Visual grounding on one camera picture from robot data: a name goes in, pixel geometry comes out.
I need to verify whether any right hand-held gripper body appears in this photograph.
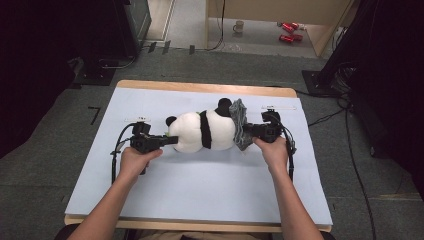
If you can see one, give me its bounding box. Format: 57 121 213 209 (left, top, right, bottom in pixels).
257 105 298 144

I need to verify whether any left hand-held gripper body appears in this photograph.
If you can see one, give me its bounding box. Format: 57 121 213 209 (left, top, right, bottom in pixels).
124 116 164 177

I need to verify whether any grey fluffy towel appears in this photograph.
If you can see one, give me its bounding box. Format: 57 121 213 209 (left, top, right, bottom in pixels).
228 98 255 152

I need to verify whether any panda plush toy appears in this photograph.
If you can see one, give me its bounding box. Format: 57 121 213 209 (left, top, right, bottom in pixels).
165 97 240 154

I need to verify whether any person's left hand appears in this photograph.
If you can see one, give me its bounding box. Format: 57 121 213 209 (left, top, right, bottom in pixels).
118 145 165 184

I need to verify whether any person's right hand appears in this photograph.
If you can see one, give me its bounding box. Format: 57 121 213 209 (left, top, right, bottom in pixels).
251 135 290 177

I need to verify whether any wooden table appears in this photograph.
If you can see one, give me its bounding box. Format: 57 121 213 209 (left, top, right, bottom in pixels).
63 79 334 234

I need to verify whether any light blue table mat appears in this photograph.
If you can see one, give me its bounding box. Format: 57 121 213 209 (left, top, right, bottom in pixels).
64 87 334 227

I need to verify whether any black corner tape mark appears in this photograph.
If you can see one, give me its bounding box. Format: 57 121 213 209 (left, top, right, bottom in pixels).
87 106 102 126

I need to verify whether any person's beige clothing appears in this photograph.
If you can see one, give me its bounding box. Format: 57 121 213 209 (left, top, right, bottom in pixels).
136 231 272 240

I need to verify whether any black stand with base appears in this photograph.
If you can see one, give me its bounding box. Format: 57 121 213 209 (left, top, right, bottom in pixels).
301 0 379 98

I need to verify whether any black cabinet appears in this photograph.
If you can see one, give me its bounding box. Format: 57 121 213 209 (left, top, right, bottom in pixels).
112 0 153 58

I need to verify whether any light wooden desk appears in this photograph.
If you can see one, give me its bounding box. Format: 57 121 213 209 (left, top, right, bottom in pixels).
204 0 355 58

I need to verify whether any black curtain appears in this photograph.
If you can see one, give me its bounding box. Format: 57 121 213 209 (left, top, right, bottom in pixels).
346 0 424 201
0 0 116 159

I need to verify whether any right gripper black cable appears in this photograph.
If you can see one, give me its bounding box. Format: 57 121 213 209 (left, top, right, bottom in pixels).
274 114 298 183

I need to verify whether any short black floor cable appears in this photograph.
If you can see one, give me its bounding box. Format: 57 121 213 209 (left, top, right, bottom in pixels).
307 107 349 128

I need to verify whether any black flat base plate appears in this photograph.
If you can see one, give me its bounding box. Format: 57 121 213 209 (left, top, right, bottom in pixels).
73 57 118 87

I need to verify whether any long black floor cable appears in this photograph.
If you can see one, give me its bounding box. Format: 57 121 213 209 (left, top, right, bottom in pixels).
343 99 378 240

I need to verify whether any black hanging cable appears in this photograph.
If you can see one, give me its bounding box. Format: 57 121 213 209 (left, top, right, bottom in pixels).
203 0 226 52

